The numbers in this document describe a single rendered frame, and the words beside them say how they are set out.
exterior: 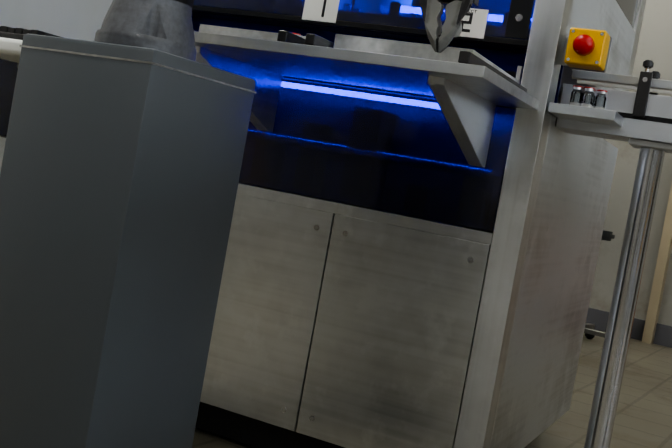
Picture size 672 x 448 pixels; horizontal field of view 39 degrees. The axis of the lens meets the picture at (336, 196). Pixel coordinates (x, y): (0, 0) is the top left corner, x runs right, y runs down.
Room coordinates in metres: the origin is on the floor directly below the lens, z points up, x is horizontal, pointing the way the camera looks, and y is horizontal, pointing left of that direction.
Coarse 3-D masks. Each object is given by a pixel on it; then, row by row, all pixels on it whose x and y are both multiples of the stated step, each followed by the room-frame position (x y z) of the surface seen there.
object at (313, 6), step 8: (312, 0) 2.10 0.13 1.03; (320, 0) 2.09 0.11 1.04; (328, 0) 2.08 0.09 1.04; (336, 0) 2.08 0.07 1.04; (304, 8) 2.11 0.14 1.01; (312, 8) 2.10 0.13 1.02; (320, 8) 2.09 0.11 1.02; (328, 8) 2.08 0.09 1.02; (336, 8) 2.07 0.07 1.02; (304, 16) 2.11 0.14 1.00; (312, 16) 2.10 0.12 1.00; (320, 16) 2.09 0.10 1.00; (328, 16) 2.08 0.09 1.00; (336, 16) 2.07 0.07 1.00
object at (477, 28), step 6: (468, 12) 1.95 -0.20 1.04; (474, 12) 1.94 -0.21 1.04; (480, 12) 1.94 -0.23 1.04; (486, 12) 1.93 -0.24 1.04; (468, 18) 1.95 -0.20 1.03; (474, 18) 1.94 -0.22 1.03; (480, 18) 1.94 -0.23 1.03; (486, 18) 1.93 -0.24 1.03; (468, 24) 1.95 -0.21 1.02; (474, 24) 1.94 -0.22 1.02; (480, 24) 1.94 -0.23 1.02; (474, 30) 1.94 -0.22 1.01; (480, 30) 1.93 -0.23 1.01; (462, 36) 1.95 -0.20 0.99; (468, 36) 1.94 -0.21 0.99; (474, 36) 1.94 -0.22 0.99; (480, 36) 1.93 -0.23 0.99
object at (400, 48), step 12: (336, 36) 1.70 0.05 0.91; (348, 36) 1.69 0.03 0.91; (348, 48) 1.69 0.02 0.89; (360, 48) 1.68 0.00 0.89; (372, 48) 1.67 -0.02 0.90; (384, 48) 1.66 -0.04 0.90; (396, 48) 1.65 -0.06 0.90; (408, 48) 1.64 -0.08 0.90; (420, 48) 1.64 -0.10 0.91; (432, 48) 1.63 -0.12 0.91; (456, 48) 1.61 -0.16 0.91; (444, 60) 1.62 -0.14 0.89; (456, 60) 1.61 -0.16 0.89; (504, 72) 1.80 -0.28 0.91
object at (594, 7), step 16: (576, 0) 1.96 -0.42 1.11; (592, 0) 2.10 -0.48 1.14; (608, 0) 2.26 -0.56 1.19; (640, 0) 2.71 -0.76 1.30; (256, 16) 2.16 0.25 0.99; (272, 16) 2.14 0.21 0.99; (288, 16) 2.12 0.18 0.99; (576, 16) 1.98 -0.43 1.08; (592, 16) 2.13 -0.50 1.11; (608, 16) 2.30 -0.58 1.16; (624, 16) 2.50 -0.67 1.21; (640, 16) 2.73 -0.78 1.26; (400, 32) 2.01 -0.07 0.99; (416, 32) 1.99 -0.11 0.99; (608, 32) 2.33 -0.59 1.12; (624, 32) 2.54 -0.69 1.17; (624, 48) 2.58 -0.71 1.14; (608, 64) 2.41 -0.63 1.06; (624, 64) 2.63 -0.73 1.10
